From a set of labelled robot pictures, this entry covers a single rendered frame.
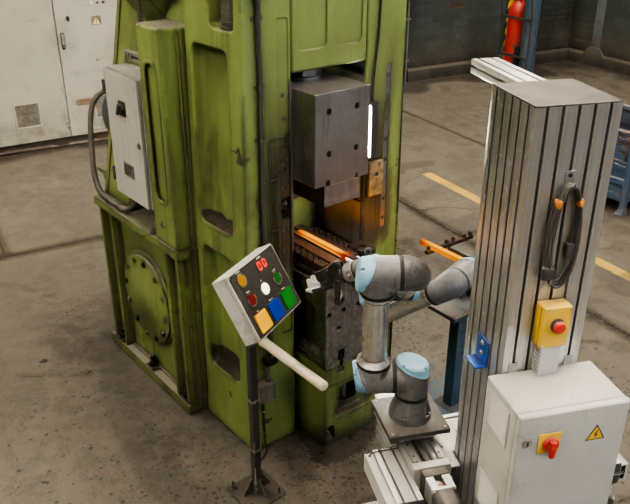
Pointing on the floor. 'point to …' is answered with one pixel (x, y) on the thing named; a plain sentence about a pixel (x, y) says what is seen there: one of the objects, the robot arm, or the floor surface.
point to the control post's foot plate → (268, 490)
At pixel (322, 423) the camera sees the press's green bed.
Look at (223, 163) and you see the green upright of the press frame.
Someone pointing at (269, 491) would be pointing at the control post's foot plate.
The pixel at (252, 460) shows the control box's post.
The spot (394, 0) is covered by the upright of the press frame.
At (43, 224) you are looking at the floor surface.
